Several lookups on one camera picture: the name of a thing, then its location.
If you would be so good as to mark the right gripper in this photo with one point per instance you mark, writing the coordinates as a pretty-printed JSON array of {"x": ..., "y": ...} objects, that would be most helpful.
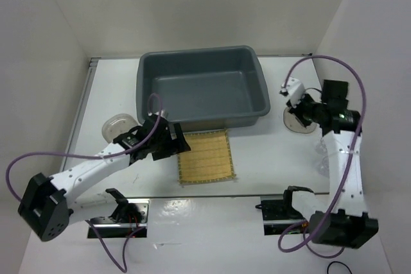
[{"x": 295, "y": 111}]

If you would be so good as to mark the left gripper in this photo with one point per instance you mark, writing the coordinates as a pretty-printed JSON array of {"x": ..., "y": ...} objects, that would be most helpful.
[{"x": 178, "y": 145}]

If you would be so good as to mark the bamboo mat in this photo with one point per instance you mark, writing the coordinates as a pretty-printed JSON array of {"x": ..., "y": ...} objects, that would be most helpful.
[{"x": 209, "y": 159}]

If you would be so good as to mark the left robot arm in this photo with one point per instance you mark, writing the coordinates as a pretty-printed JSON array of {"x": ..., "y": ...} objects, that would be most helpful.
[{"x": 51, "y": 203}]

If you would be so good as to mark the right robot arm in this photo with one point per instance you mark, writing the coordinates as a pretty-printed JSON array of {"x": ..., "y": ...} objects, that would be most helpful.
[{"x": 343, "y": 221}]

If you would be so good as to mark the grey plastic bin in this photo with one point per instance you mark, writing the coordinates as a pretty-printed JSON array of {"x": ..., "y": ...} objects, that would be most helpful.
[{"x": 203, "y": 89}]

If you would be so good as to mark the clear plate right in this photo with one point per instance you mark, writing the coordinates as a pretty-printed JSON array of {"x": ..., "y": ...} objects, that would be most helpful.
[{"x": 293, "y": 124}]

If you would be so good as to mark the clear plate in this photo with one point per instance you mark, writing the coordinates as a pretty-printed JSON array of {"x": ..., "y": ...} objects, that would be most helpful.
[
  {"x": 117, "y": 125},
  {"x": 293, "y": 124}
]

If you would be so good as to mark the clear plastic cup near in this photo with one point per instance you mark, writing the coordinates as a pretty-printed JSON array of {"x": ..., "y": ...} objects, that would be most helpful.
[{"x": 323, "y": 166}]

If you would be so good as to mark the clear plate left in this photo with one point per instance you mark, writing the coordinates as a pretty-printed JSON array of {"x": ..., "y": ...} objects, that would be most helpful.
[{"x": 117, "y": 125}]

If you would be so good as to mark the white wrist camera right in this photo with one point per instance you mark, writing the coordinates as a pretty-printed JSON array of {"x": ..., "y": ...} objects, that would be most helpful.
[{"x": 292, "y": 89}]

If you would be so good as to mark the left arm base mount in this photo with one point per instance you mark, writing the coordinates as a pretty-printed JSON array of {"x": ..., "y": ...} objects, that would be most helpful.
[{"x": 121, "y": 228}]

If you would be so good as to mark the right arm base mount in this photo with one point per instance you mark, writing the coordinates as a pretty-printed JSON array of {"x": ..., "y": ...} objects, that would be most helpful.
[{"x": 274, "y": 215}]

